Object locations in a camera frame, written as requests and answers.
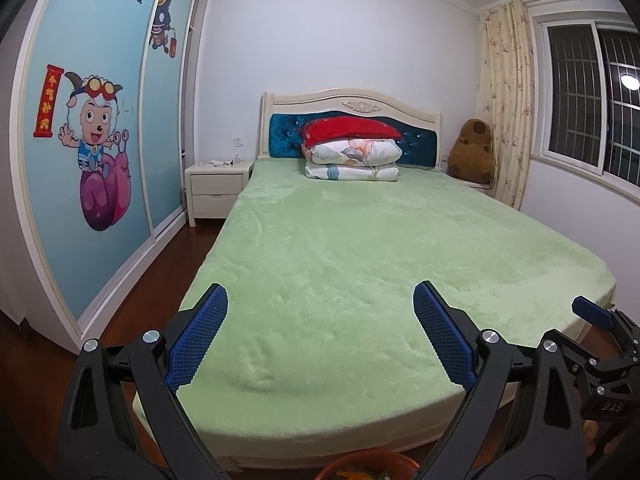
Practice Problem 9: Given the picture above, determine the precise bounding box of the barred window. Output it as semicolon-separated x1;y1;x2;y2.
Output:
529;0;640;188

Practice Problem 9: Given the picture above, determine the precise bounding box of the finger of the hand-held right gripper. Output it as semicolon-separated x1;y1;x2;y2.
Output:
571;296;640;361
552;329;628;381

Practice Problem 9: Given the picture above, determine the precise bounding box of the white nightstand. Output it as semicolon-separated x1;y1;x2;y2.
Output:
462;177;497;199
184;159;255;227

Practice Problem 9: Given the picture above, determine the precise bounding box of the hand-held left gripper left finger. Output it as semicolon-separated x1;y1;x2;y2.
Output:
59;282;230;480

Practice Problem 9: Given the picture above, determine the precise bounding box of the floral curtain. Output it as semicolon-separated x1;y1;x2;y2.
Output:
477;0;534;212

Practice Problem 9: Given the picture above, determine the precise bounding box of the blue cartoon wardrobe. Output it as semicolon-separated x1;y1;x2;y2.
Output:
0;0;212;357

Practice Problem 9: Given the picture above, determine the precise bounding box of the red pillow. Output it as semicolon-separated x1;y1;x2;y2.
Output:
299;115;404;150

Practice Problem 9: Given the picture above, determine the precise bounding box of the orange plastic bucket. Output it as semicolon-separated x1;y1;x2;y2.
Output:
317;452;422;480

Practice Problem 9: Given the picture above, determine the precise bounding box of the bed with green blanket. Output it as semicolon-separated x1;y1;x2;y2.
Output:
133;162;617;444

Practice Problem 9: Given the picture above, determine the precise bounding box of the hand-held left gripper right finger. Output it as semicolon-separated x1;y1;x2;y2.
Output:
412;280;587;480

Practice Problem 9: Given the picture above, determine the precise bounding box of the folded floral quilt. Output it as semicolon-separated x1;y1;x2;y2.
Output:
303;137;401;181

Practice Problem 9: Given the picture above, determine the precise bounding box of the white bed with blue headboard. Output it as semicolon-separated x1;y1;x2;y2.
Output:
219;90;619;467

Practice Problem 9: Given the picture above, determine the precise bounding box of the brown plush toy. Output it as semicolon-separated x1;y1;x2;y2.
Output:
446;118;496;184

